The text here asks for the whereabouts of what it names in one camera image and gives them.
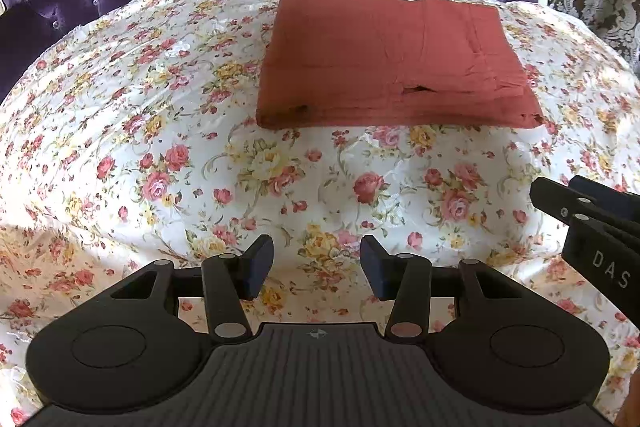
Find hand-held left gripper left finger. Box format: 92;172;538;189
109;235;275;341

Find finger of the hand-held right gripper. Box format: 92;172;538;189
529;177;608;228
570;175;640;240

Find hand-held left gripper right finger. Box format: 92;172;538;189
359;235;527;341

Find red pants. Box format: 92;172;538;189
255;0;547;130

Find floral bedsheet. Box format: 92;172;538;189
0;0;640;427

